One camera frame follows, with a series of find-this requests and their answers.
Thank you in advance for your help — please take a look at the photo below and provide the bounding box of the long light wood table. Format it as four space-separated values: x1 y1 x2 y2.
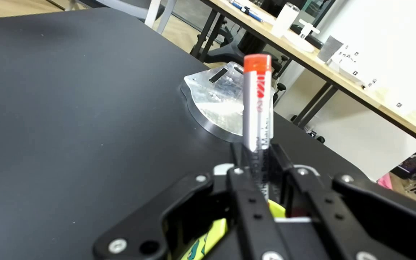
207 0 416 146

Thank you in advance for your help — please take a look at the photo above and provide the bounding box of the grey cube box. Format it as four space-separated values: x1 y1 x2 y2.
317 34 347 63

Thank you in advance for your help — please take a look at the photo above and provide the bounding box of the yellow-green printed mug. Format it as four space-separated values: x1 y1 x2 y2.
178 198 289 260

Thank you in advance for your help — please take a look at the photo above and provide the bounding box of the white cylinder container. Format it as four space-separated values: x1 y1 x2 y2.
272 1 302 37

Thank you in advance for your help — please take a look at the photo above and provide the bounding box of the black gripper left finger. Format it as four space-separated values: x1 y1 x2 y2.
91 143 292 260

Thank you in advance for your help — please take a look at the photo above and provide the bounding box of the orange and white marker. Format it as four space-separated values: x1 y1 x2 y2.
242 52 275 196

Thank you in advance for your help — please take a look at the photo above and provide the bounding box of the black chair base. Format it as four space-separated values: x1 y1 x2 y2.
190 21 289 92

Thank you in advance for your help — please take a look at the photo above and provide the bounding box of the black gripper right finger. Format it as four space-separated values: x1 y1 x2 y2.
269 141 416 260

